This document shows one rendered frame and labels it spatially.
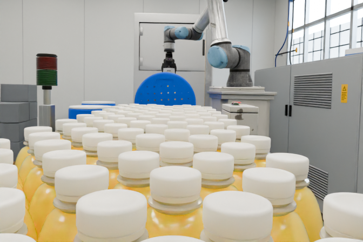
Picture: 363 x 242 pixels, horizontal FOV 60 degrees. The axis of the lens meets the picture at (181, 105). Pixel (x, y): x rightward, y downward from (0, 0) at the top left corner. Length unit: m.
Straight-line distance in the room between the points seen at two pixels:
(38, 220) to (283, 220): 0.20
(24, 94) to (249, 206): 5.00
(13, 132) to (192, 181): 4.60
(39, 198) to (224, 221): 0.19
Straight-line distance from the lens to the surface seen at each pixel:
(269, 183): 0.24
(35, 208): 0.32
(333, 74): 2.93
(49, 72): 1.07
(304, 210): 0.31
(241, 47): 1.79
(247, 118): 1.12
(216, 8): 1.77
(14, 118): 4.76
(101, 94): 6.55
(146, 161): 0.29
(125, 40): 6.58
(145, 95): 1.46
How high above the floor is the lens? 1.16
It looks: 3 degrees down
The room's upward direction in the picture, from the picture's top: 1 degrees clockwise
